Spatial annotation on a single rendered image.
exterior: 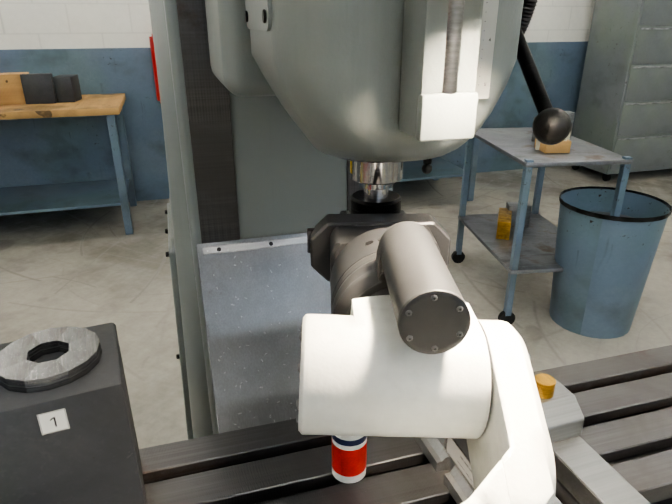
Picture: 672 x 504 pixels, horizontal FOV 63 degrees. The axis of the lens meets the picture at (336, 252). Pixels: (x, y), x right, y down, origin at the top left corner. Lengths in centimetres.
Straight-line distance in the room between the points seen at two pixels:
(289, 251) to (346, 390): 63
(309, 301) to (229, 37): 48
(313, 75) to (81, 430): 37
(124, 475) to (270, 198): 47
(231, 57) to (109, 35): 412
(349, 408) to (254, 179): 62
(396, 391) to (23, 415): 36
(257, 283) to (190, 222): 14
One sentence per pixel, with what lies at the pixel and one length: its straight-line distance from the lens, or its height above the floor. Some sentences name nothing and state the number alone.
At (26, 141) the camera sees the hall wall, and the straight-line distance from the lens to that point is 485.
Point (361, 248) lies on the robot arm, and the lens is 38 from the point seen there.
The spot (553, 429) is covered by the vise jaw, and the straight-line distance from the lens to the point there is 64.
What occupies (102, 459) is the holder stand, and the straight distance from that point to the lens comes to 58.
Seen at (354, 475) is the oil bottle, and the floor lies 94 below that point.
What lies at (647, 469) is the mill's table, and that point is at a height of 93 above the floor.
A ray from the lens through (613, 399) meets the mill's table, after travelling 87.
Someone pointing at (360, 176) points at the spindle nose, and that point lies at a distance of 48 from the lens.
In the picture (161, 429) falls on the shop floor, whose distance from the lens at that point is 223.
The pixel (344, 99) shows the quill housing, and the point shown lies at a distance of 39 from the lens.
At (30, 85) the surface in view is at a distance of 424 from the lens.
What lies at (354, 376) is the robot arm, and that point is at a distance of 28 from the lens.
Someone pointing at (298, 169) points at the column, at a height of 119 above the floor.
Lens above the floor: 141
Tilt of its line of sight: 23 degrees down
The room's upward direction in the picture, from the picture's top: straight up
